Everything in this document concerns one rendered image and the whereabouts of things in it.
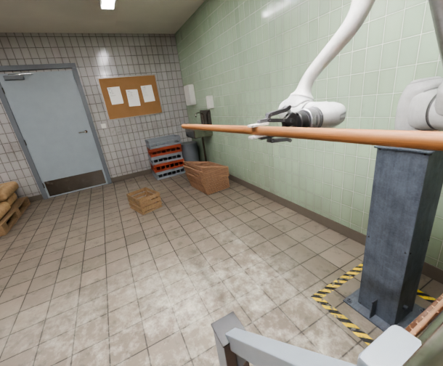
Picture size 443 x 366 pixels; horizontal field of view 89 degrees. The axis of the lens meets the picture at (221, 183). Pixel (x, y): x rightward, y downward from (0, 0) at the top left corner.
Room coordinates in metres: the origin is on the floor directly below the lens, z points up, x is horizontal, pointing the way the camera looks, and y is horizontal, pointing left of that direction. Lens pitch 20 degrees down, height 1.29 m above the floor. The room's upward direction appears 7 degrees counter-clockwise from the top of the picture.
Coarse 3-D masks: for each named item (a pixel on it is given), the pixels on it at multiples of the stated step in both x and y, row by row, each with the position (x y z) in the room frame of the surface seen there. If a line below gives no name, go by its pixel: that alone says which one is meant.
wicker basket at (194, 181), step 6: (186, 174) 3.49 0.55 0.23; (192, 180) 3.34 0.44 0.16; (198, 180) 3.13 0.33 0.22; (192, 186) 3.48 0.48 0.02; (198, 186) 3.24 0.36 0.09; (204, 186) 3.04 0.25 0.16; (216, 186) 3.15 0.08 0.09; (222, 186) 3.21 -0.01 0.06; (228, 186) 3.26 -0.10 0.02; (204, 192) 3.15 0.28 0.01; (210, 192) 3.09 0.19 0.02
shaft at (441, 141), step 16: (192, 128) 1.30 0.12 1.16; (208, 128) 1.10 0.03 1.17; (224, 128) 0.96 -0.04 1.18; (240, 128) 0.85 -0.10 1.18; (256, 128) 0.76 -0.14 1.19; (272, 128) 0.69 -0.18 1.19; (288, 128) 0.63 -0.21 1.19; (304, 128) 0.58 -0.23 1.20; (320, 128) 0.54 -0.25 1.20; (368, 144) 0.43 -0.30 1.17; (384, 144) 0.40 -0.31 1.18; (400, 144) 0.38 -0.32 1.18; (416, 144) 0.36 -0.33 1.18; (432, 144) 0.34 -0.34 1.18
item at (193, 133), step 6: (204, 114) 4.27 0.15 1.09; (210, 114) 4.04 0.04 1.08; (204, 120) 4.30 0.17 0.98; (210, 120) 4.07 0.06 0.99; (186, 132) 4.26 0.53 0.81; (192, 132) 3.94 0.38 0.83; (198, 132) 3.93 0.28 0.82; (204, 132) 3.98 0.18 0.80; (210, 132) 4.02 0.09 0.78; (204, 144) 4.19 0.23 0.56; (204, 150) 4.18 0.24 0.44; (204, 156) 4.20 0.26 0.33
